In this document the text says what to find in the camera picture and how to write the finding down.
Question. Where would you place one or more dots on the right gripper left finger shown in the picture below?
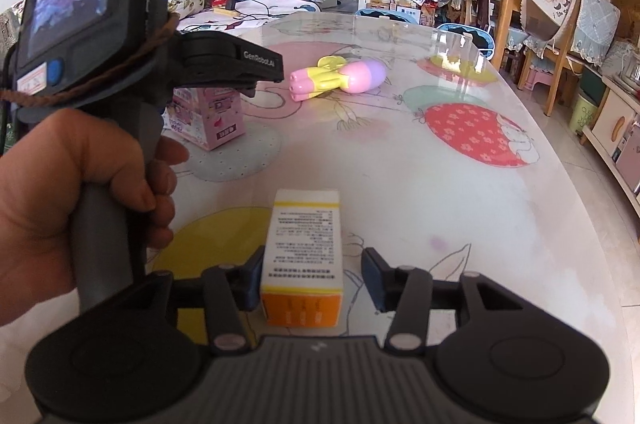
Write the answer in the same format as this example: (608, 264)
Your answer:
(229, 291)

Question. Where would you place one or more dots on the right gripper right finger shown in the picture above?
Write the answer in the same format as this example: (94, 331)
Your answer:
(407, 291)

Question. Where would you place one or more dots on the orange white medicine box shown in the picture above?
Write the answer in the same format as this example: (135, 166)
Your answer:
(302, 283)

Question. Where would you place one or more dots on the pink small carton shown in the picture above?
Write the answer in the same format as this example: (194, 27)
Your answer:
(205, 117)

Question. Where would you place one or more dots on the yellow pink water gun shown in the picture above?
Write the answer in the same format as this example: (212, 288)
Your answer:
(336, 73)

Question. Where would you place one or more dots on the wooden chair with cover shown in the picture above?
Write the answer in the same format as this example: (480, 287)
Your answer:
(567, 31)

